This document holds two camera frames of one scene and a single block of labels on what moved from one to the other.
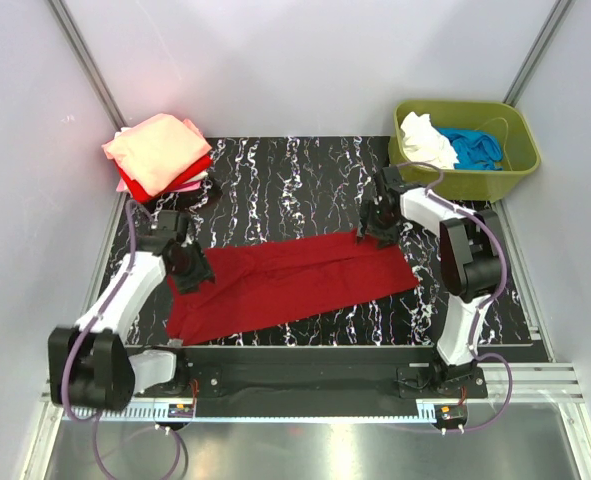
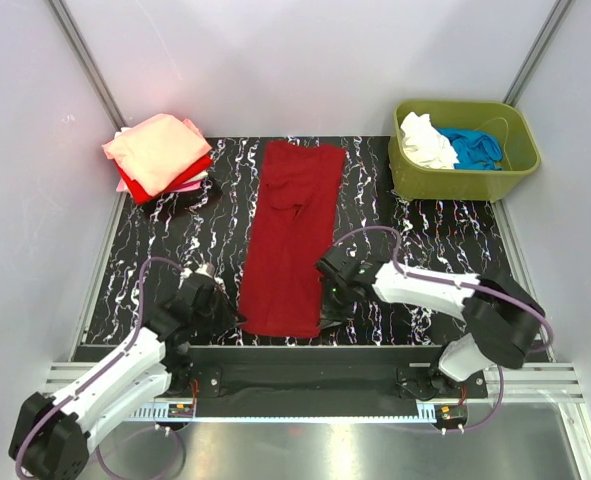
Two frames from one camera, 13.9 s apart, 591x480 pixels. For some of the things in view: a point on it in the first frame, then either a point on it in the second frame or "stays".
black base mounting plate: [321, 374] stays
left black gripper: [189, 285] → [230, 318]
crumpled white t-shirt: [423, 143] stays
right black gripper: [386, 238] → [328, 311]
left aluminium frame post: [65, 17] stays
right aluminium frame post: [539, 52] stays
